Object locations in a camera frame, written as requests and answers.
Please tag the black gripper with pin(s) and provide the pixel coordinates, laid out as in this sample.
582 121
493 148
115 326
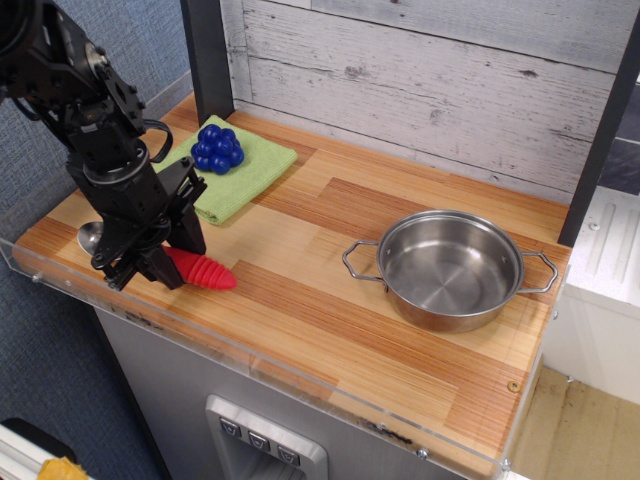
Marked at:
141 210

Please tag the red handled metal spoon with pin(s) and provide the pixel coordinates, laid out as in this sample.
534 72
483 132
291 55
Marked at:
196 269

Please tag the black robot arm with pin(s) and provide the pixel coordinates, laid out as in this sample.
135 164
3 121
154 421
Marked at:
54 74

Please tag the blue toy grape bunch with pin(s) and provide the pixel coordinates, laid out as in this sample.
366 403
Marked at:
217 150

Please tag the green folded cloth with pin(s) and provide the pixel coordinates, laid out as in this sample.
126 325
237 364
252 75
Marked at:
226 194

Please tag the grey cabinet control panel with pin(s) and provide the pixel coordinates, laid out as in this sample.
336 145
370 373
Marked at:
250 446

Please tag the yellow black object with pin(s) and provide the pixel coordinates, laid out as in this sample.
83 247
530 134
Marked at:
28 452

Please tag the stainless steel pot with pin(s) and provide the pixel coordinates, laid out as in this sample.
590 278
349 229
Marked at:
449 271

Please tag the white side counter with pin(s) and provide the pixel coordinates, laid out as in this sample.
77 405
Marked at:
594 334

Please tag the dark left vertical post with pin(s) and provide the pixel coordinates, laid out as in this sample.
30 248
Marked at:
208 59

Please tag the dark vertical post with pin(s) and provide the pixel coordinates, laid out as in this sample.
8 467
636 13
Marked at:
208 59
611 119

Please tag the dark right vertical post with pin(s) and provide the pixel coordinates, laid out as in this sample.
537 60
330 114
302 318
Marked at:
611 119

